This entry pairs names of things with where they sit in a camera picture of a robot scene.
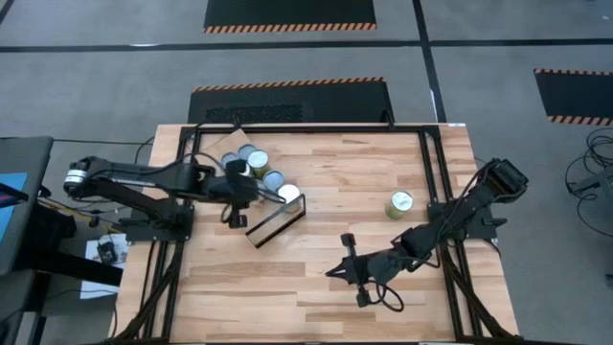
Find green Oranges can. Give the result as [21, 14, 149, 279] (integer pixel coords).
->
[277, 183, 302, 215]
[384, 190, 415, 220]

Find black aluminium table frame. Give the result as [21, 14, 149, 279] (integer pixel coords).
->
[112, 122, 521, 345]

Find white red Mixed Fruit can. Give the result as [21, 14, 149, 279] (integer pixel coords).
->
[261, 170, 285, 193]

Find black hazard-striped floor mat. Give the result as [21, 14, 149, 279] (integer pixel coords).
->
[203, 0, 378, 35]
[533, 67, 613, 127]
[187, 76, 396, 125]

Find grey stand base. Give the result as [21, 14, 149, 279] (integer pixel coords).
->
[569, 165, 613, 196]

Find blue screen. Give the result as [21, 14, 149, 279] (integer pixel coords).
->
[0, 172, 29, 243]

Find green Pears can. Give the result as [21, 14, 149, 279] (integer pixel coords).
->
[247, 149, 271, 178]

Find grey side desk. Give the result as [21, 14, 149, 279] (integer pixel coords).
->
[0, 135, 55, 345]

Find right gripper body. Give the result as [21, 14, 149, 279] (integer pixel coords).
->
[342, 233, 418, 308]

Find white paper sheet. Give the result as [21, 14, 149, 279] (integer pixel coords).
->
[79, 234, 129, 301]

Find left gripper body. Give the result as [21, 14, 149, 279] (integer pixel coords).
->
[210, 160, 260, 229]

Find small black device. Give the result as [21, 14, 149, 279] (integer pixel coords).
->
[97, 241, 119, 265]

